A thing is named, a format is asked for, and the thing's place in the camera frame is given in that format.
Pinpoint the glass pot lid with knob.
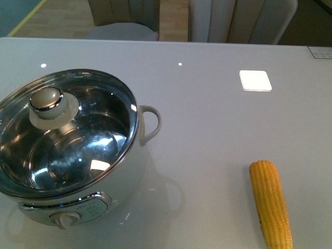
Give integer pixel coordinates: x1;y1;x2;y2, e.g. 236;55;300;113
1;69;139;199

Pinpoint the yellow corn cob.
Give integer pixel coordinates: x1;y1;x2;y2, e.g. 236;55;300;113
249;160;293;248

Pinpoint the white electric cooking pot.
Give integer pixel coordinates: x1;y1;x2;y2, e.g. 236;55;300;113
0;68;163;230

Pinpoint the beige upholstered chair left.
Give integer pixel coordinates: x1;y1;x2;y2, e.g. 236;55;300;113
84;0;161;41

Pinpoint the black and white table sticker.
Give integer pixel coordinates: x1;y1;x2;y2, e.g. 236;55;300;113
308;46;332;59

